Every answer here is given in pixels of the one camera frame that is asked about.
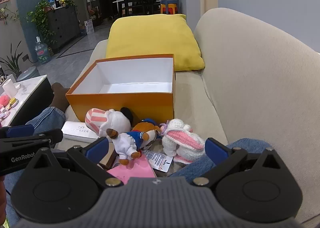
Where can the white dog plush toy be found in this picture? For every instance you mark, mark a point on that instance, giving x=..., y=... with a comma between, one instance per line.
x=112, y=120

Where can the orange cardboard box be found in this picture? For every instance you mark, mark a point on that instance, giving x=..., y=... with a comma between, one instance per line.
x=120, y=105

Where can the large water jug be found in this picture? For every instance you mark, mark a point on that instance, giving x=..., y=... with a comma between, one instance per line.
x=42, y=53

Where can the toilet paper roll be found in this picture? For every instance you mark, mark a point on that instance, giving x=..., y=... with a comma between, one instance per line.
x=9, y=88

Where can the blue water bottle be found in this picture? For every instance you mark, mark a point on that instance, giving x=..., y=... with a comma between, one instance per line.
x=51, y=1

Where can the yellow pillow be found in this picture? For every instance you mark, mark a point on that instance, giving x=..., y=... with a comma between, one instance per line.
x=150, y=40

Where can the trailing green plant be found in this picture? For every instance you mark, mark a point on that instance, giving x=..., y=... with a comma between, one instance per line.
x=41, y=15

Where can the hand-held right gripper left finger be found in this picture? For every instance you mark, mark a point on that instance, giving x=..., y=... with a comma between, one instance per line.
x=96, y=148

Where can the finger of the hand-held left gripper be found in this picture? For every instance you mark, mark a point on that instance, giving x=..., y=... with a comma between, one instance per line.
x=50, y=136
x=18, y=131

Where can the dark dining chair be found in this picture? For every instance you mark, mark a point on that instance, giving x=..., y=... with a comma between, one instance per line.
x=160, y=1
x=133, y=3

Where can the pink case with clear window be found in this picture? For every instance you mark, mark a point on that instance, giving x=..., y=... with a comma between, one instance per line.
x=135, y=170

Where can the dark drawer cabinet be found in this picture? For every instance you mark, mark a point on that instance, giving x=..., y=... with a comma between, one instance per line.
x=62, y=25

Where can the white lotion tube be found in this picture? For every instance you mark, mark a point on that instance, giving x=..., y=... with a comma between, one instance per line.
x=160, y=161

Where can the small leafy potted plant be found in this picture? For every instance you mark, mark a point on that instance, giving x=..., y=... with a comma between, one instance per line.
x=67, y=1

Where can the white floor sign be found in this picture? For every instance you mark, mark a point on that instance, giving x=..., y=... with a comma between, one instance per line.
x=88, y=27

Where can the stack of coloured stools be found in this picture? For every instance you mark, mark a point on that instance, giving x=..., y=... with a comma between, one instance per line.
x=168, y=7

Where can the grey round stool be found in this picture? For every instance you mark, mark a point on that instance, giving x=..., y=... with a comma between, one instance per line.
x=27, y=73

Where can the small bear plush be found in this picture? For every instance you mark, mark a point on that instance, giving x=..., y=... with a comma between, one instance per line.
x=125, y=144

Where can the pink fluffy ball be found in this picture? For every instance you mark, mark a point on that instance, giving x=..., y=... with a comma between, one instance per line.
x=4, y=99

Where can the white flat box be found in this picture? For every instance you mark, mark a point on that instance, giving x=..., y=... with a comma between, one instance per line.
x=77, y=132

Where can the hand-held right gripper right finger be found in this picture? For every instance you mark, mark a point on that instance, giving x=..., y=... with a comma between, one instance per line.
x=215, y=149

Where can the marble-top coffee table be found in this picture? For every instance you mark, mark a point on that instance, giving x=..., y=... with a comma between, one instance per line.
x=27, y=88

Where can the tall-leaf potted plant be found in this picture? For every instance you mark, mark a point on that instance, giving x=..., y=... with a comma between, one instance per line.
x=13, y=64

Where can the white pink crocheted bunny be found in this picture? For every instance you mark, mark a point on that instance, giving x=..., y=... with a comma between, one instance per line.
x=177, y=143

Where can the beige sofa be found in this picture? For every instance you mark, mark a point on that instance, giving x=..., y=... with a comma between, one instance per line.
x=250, y=80

